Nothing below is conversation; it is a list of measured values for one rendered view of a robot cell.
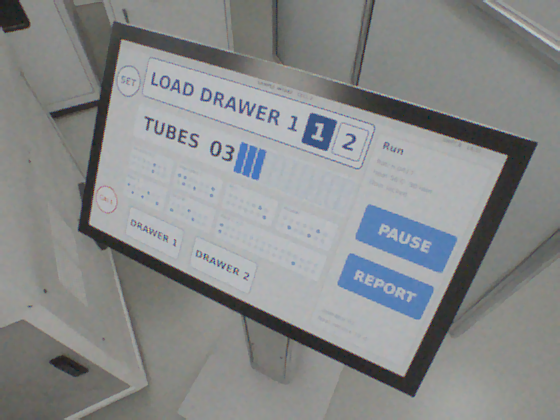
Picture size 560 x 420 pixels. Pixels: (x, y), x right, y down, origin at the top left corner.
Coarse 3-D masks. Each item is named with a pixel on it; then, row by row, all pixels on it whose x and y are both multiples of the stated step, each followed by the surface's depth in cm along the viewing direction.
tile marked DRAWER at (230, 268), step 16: (208, 240) 48; (192, 256) 49; (208, 256) 48; (224, 256) 47; (240, 256) 47; (208, 272) 49; (224, 272) 48; (240, 272) 47; (256, 272) 46; (240, 288) 47
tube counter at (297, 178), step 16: (224, 144) 45; (240, 144) 44; (256, 144) 44; (208, 160) 46; (224, 160) 45; (240, 160) 45; (256, 160) 44; (272, 160) 43; (288, 160) 43; (304, 160) 42; (240, 176) 45; (256, 176) 44; (272, 176) 43; (288, 176) 43; (304, 176) 42; (320, 176) 42; (336, 176) 41; (288, 192) 43; (304, 192) 42; (320, 192) 42; (336, 192) 41; (352, 192) 41; (336, 208) 42
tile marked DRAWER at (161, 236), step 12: (132, 216) 51; (144, 216) 51; (132, 228) 52; (144, 228) 51; (156, 228) 50; (168, 228) 50; (180, 228) 49; (144, 240) 51; (156, 240) 51; (168, 240) 50; (180, 240) 49; (168, 252) 50
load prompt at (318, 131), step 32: (160, 64) 46; (160, 96) 47; (192, 96) 45; (224, 96) 44; (256, 96) 43; (256, 128) 43; (288, 128) 42; (320, 128) 41; (352, 128) 40; (352, 160) 40
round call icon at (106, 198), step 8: (104, 184) 52; (96, 192) 53; (104, 192) 53; (112, 192) 52; (96, 200) 53; (104, 200) 53; (112, 200) 52; (96, 208) 54; (104, 208) 53; (112, 208) 52; (112, 216) 53
